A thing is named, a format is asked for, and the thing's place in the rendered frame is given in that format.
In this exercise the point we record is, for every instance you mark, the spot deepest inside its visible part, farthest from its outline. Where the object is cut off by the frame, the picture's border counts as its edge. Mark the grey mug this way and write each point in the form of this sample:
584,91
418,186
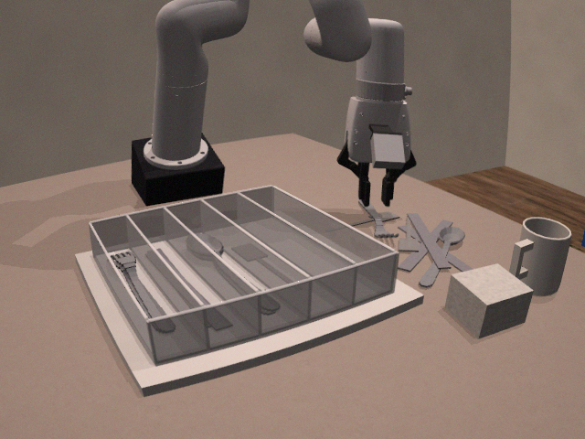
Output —
544,259

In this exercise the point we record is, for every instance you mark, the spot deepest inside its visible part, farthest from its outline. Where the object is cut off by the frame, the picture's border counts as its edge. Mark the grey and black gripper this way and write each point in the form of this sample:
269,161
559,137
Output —
361,113

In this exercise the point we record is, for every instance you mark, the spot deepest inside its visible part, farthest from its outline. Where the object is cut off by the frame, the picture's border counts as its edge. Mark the grey fork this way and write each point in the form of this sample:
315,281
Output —
129,264
128,280
379,230

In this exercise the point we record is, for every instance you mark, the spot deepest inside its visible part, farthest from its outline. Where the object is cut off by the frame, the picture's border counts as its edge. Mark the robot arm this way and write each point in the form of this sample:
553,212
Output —
182,26

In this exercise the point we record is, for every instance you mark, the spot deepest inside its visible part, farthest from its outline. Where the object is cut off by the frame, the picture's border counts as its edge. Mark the beige cube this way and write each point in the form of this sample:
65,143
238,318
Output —
488,300

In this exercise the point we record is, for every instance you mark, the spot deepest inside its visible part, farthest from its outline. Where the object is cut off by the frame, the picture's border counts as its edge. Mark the grey spoon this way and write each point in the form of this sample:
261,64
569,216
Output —
449,236
211,242

